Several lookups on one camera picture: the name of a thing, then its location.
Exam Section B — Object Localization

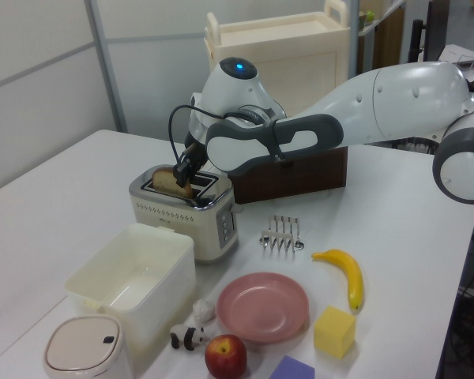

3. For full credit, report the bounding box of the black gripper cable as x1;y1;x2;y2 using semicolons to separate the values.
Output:
167;103;230;167

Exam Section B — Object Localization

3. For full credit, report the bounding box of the cream plastic cabinet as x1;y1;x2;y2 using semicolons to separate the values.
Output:
204;0;351;131

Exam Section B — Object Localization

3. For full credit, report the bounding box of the purple sponge cube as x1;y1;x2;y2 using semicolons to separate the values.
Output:
268;354;316;379

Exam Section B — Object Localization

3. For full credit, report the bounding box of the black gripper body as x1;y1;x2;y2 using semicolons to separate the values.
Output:
182;132;209;174

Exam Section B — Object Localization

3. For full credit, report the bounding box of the yellow sponge cube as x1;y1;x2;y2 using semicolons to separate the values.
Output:
314;305;357;359

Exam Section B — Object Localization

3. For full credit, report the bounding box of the cream rectangular plastic container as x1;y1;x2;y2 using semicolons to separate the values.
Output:
63;223;197;352

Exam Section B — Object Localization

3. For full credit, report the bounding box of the pink plate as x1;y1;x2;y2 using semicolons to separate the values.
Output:
216;272;310;343

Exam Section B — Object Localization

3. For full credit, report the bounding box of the cream and chrome toaster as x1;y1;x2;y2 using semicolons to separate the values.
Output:
128;163;240;265

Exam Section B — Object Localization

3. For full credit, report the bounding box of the small cream lidded trash can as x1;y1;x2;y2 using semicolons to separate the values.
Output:
42;314;134;379

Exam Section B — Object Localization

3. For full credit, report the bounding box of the dark brown wooden box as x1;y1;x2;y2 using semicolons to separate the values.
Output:
223;144;348;205

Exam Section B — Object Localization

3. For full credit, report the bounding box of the metal toast rack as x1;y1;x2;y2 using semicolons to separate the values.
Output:
258;215;306;260

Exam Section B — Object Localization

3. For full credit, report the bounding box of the brown bread slice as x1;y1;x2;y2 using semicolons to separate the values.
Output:
152;166;194;199

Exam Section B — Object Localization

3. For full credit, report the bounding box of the panda figurine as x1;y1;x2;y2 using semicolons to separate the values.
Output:
169;323;211;351

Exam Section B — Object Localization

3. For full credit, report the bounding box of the yellow banana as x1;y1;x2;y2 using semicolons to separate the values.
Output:
310;248;364;312

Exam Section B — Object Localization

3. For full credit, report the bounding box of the red apple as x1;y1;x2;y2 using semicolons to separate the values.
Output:
204;334;248;379

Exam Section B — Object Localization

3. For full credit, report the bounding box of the small white shell figurine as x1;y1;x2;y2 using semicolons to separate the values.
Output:
192;298;216;324

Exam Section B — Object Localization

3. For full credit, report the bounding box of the black monitor stand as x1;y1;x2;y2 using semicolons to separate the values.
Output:
407;0;448;66

